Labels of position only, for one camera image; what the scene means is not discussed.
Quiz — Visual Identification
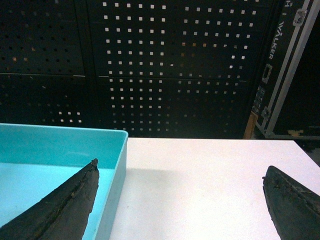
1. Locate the black perforated metal panel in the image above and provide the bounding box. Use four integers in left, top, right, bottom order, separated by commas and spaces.
0, 0, 284, 139

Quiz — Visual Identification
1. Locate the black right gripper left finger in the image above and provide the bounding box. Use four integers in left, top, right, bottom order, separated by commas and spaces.
0, 158, 100, 240

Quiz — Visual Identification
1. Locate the light turquoise plastic bin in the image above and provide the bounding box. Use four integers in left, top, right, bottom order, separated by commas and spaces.
0, 123, 128, 240

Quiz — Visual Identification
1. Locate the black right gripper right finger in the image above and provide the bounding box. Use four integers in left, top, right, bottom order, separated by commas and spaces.
262, 165, 320, 240

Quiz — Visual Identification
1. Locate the black flight case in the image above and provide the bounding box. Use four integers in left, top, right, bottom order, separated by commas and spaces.
252, 0, 320, 140

